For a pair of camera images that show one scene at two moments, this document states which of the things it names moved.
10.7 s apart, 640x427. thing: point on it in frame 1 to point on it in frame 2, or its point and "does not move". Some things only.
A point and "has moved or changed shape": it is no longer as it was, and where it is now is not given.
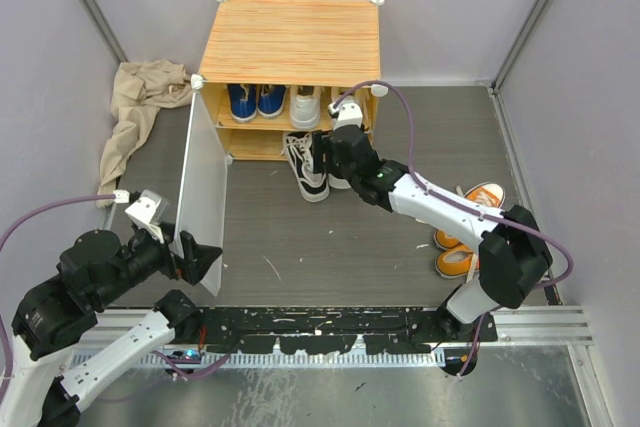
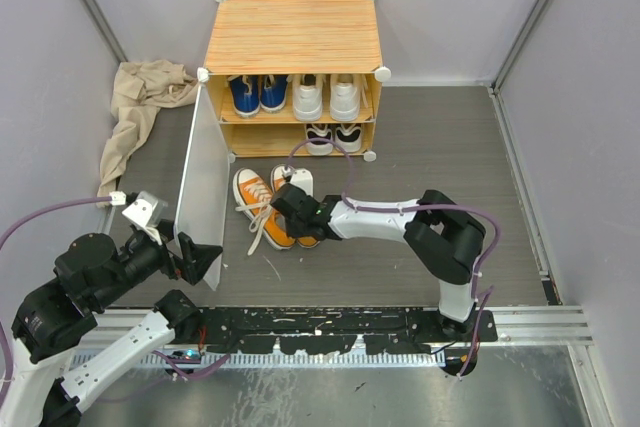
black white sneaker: x=313 y=186 has moved or changed shape
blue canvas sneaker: x=243 y=101 has moved or changed shape
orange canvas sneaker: x=485 y=193 to x=255 y=197
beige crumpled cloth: x=140 y=88 does not move
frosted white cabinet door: x=202 y=213 does not move
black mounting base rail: x=334 y=330 does not move
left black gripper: x=194 y=263 does not move
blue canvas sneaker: x=270 y=100 has moved or changed shape
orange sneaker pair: x=456 y=260 has moved or changed shape
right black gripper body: x=335 y=163 to x=294 y=228
